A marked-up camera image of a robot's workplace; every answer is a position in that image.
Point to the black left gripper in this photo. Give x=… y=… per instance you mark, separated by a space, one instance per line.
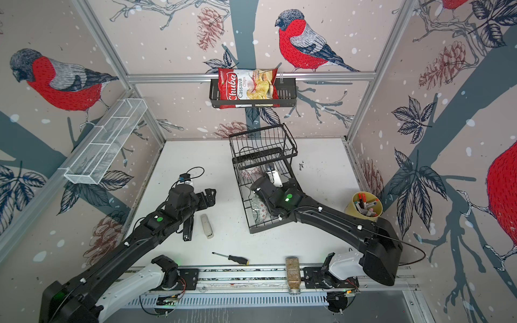
x=211 y=198

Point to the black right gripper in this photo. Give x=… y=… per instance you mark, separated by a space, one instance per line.
x=291 y=191

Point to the green geometric pattern bowl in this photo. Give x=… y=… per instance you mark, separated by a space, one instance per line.
x=259 y=210

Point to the white red patterned bowl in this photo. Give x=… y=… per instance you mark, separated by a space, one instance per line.
x=250 y=175

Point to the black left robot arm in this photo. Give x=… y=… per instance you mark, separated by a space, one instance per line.
x=77 y=300

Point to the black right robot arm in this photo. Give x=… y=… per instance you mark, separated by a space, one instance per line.
x=376 y=241

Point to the white rectangular block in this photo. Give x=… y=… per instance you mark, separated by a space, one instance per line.
x=206 y=225

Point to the black stapler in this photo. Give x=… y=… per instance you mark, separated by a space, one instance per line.
x=188 y=229

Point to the black yellow screwdriver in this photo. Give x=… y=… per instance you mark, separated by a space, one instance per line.
x=237 y=259

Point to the grain filled jar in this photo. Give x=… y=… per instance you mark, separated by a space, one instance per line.
x=293 y=276

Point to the red marker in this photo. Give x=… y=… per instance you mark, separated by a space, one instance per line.
x=362 y=198

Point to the yellow cup holder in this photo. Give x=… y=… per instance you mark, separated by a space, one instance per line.
x=371 y=210

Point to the red chips bag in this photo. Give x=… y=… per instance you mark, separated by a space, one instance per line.
x=247 y=84

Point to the black wire dish rack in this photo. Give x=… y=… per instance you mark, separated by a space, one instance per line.
x=268 y=148

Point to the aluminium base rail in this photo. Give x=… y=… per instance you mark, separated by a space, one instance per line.
x=261 y=285

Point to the black wall basket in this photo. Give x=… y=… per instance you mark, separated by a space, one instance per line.
x=282 y=93

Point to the white mesh wall shelf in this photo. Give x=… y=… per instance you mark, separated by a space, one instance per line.
x=95 y=160

